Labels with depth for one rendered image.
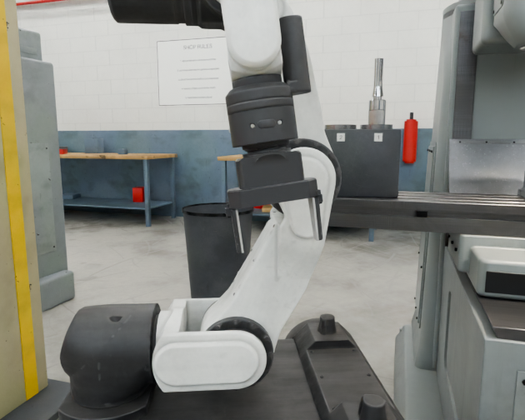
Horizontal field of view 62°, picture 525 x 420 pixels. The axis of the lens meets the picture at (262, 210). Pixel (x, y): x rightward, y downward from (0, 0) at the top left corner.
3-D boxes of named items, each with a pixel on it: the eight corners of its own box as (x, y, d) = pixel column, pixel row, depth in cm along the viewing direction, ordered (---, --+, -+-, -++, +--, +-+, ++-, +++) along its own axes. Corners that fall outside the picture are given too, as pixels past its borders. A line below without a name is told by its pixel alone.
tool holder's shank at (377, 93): (385, 99, 123) (387, 57, 121) (376, 99, 122) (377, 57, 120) (378, 100, 126) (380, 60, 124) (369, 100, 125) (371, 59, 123)
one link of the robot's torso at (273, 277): (184, 388, 79) (277, 134, 73) (193, 338, 99) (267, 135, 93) (266, 412, 81) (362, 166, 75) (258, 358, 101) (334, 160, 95)
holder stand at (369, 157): (397, 197, 121) (402, 123, 118) (317, 196, 124) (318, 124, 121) (392, 192, 133) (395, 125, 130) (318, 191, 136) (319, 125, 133)
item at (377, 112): (388, 124, 124) (389, 103, 123) (374, 124, 122) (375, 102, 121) (378, 125, 128) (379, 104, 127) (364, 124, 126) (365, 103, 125)
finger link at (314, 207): (317, 242, 59) (312, 196, 58) (312, 237, 62) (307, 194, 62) (329, 240, 59) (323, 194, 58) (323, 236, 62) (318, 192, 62)
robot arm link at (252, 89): (227, 114, 53) (212, 17, 52) (228, 121, 64) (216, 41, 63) (319, 101, 54) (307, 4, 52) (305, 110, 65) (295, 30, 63)
